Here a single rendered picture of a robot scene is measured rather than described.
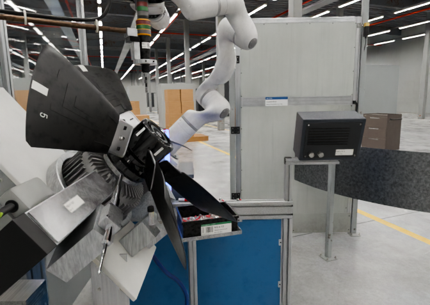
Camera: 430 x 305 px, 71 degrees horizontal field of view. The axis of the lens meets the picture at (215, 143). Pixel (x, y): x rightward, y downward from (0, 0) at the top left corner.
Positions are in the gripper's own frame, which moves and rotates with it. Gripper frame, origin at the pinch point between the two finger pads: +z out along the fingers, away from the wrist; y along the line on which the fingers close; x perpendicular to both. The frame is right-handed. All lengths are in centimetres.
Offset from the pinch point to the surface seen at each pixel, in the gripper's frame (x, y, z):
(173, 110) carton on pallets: -62, 96, -810
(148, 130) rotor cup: -39.5, -3.4, 14.9
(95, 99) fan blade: -31.2, 6.4, 24.0
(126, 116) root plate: -36.1, 5.1, 4.9
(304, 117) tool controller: -40, -59, -31
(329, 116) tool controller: -40, -69, -31
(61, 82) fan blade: -27.7, 10.2, 31.5
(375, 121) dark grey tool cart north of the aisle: -87, -383, -572
